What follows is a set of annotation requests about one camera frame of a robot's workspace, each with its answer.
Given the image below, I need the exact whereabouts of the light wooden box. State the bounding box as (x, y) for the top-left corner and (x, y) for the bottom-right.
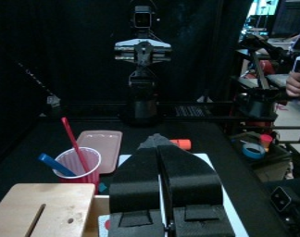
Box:
(0, 182), (97, 237)

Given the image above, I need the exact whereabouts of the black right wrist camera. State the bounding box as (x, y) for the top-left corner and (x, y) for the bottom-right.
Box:
(131, 4), (156, 31)

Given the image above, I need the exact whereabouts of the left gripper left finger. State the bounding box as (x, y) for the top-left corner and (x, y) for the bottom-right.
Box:
(109, 145), (167, 237)

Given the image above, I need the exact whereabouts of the dark computer monitor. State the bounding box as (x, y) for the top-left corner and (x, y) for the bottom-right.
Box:
(271, 0), (300, 39)

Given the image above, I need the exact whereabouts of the small red spool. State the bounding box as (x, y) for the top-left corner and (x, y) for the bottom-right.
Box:
(259, 133), (275, 149)

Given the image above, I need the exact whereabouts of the grey storage bin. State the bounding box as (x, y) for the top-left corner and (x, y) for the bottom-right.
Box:
(229, 131), (295, 183)

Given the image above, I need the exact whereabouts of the blue tape roll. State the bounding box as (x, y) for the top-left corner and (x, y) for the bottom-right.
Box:
(241, 142), (268, 161)

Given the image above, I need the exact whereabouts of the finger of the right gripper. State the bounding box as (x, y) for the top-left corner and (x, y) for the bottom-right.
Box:
(133, 41), (145, 68)
(143, 41), (155, 68)

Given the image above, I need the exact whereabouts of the black labelled equipment box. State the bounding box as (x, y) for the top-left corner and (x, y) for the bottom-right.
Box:
(173, 104), (209, 119)

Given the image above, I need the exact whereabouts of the black table webcam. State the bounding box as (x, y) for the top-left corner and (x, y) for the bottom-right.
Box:
(268, 177), (300, 237)

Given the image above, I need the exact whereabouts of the grey metal corner bracket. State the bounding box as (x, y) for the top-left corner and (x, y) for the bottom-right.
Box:
(197, 94), (215, 105)
(45, 94), (62, 109)

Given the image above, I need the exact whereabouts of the white cutting board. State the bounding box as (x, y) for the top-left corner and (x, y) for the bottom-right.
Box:
(97, 152), (252, 237)

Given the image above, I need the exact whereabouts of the person's hand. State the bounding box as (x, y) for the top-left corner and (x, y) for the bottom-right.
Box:
(286, 71), (300, 98)

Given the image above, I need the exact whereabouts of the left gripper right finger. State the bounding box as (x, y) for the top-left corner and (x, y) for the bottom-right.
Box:
(159, 144), (237, 237)

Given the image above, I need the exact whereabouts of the red plastic cup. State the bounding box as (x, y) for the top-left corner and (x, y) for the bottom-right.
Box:
(53, 146), (104, 194)

